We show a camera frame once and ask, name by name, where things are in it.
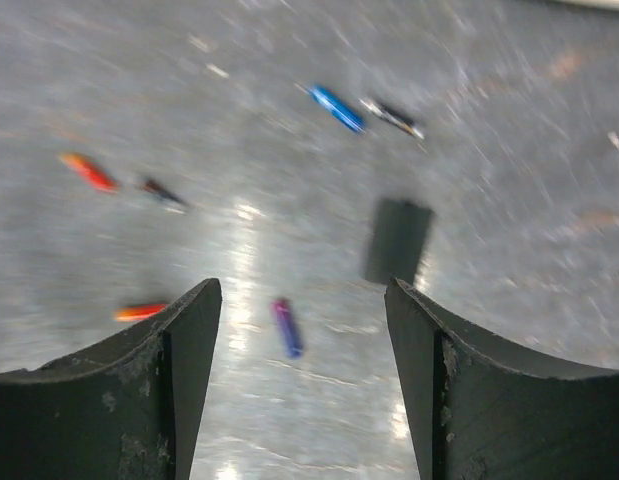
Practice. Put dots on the red orange battery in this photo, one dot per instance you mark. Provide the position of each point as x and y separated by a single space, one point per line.
90 171

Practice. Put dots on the black battery far right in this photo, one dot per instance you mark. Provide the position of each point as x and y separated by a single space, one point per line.
394 117

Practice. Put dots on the black battery centre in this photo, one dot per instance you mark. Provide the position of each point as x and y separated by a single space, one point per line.
163 195

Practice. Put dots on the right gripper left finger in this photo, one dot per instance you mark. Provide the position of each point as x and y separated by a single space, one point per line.
127 407

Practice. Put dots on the purple blue battery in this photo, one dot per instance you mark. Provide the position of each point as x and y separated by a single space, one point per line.
290 333

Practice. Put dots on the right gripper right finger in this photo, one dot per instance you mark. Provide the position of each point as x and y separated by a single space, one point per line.
480 406

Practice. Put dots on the black battery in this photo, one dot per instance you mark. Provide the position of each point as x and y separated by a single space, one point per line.
163 195
394 117

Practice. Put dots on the black battery cover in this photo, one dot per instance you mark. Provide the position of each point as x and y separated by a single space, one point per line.
398 237

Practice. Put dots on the red yellow battery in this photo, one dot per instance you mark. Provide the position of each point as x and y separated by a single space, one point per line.
136 313

